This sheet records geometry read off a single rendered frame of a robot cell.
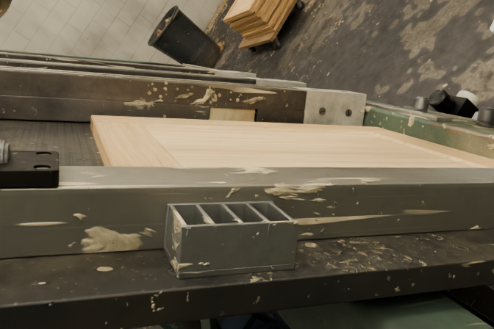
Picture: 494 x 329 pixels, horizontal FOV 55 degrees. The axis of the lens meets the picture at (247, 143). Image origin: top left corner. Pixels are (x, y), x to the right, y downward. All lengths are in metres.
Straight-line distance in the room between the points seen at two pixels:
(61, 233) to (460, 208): 0.29
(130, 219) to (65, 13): 5.68
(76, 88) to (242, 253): 0.51
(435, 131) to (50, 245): 0.61
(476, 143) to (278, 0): 3.32
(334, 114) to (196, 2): 5.57
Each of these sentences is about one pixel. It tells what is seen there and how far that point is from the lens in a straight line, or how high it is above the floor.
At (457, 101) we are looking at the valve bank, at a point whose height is 0.75.
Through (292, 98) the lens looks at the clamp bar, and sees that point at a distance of 0.83.
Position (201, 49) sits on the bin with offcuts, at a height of 0.20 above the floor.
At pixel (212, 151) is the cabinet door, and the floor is 1.21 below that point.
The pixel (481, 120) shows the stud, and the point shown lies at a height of 0.87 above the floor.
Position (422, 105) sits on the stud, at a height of 0.87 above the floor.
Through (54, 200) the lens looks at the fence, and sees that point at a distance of 0.28.
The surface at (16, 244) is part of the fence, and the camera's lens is 0.29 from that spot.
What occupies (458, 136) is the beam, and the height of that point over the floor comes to 0.90.
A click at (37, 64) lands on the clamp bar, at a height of 1.40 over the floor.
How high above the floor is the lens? 1.40
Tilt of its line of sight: 25 degrees down
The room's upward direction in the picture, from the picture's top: 55 degrees counter-clockwise
